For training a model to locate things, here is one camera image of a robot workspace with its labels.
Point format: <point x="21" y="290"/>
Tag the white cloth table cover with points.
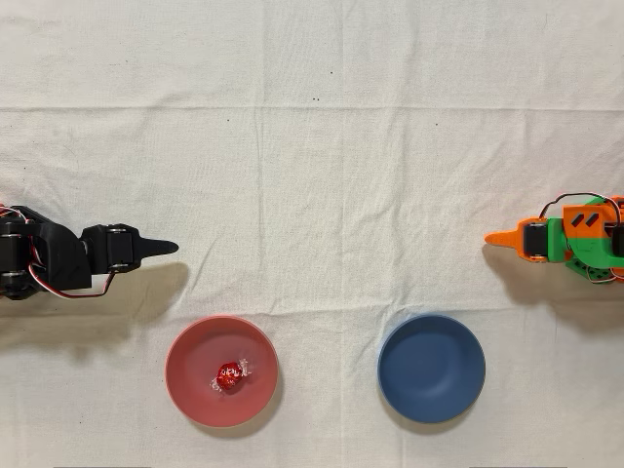
<point x="341" y="146"/>

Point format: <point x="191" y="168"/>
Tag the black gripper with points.
<point x="118" y="247"/>

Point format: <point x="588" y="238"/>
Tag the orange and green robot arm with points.
<point x="585" y="244"/>

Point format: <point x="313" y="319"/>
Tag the red bowl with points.
<point x="195" y="351"/>

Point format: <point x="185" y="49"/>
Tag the red candy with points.
<point x="229" y="376"/>

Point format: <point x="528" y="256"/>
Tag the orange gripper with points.
<point x="534" y="239"/>

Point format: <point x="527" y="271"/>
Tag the blue bowl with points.
<point x="431" y="368"/>

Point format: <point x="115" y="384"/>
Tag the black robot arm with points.
<point x="58" y="258"/>

